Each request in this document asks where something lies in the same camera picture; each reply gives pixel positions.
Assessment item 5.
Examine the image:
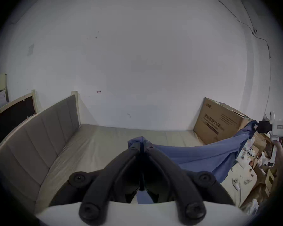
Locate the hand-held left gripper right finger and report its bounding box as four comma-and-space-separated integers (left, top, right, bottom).
142, 145, 235, 226

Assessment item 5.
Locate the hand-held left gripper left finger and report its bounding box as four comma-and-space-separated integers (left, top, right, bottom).
49, 145, 142, 223

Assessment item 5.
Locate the grey padded headboard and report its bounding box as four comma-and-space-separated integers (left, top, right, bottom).
0, 91, 82, 203

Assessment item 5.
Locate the large brown carton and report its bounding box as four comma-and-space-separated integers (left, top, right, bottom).
193, 97, 254, 145

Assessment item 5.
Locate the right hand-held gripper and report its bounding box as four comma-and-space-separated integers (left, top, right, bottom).
251, 112, 283, 168

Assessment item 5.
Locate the person's right hand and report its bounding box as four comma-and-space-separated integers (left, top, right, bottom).
273, 139, 283, 165

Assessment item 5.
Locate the bed with beige sheet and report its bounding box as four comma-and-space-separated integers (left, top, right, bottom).
34, 123, 206, 214

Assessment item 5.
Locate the dark board with cream frame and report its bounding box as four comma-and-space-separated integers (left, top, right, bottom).
0, 90, 39, 151

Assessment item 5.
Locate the blue shirt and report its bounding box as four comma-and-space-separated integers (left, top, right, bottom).
127, 120, 260, 205

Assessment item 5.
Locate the white low table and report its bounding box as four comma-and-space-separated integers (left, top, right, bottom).
220, 158, 259, 208

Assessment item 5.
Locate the pile of small cartons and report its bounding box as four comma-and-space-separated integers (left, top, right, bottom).
241, 132, 283, 215

